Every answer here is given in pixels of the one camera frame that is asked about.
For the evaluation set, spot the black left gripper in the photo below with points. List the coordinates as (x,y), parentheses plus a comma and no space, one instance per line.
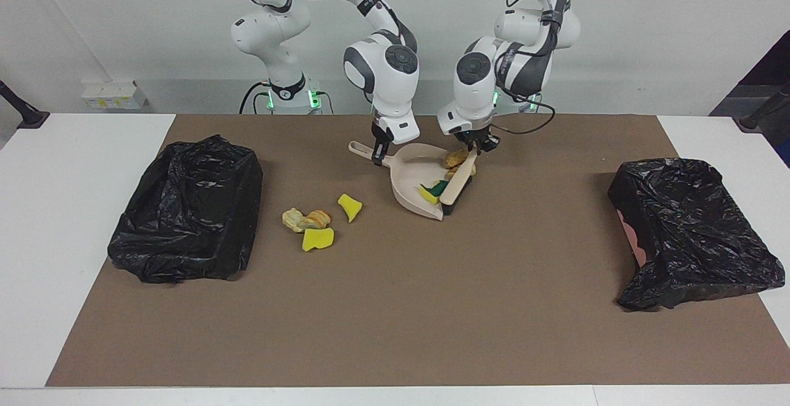
(478,139)

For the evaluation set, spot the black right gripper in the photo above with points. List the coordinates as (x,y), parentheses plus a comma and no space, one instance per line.
(379,136)

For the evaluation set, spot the brown fried nugget piece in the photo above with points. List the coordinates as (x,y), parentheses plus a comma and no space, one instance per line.
(457,158)

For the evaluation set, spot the striped beige pastry piece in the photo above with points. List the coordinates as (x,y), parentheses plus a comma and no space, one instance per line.
(451,173)

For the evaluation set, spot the beige plastic dustpan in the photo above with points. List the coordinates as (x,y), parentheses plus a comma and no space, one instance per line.
(410,178)

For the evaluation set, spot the beige brush black bristles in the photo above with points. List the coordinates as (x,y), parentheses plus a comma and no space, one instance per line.
(453,190)

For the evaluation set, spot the yellow green sponge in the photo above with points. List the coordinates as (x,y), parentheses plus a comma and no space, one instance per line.
(429,193)

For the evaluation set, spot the small yellow sponge piece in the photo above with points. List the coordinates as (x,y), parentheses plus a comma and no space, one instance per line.
(350,207)

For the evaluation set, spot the orange striped pastry piece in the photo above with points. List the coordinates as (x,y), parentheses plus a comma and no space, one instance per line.
(318,218)

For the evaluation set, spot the large yellow sponge piece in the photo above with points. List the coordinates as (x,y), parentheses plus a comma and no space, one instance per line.
(318,240)

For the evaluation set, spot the pale beige piece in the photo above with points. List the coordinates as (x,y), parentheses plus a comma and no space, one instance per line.
(292,219)

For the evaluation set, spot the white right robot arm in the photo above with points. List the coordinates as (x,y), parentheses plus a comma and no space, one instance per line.
(389,79)

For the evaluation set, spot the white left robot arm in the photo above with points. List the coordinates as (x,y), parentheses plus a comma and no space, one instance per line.
(475,91)

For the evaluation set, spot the pink plastic bin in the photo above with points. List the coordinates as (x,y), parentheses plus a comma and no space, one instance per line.
(632,239)

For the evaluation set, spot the black bag lined bin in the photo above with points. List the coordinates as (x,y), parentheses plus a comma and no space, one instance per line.
(185,208)

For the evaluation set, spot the black bin bag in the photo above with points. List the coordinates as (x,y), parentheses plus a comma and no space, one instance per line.
(691,227)

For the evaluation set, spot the brown table mat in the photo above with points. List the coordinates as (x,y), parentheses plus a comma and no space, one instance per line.
(395,344)

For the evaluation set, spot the white wall power strip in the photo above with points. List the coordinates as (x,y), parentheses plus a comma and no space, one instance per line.
(111,95)

